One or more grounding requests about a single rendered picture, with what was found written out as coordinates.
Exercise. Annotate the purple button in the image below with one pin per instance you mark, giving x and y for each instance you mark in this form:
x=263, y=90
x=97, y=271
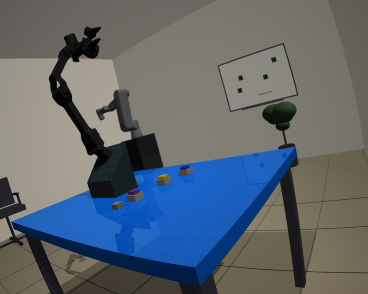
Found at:
x=134, y=195

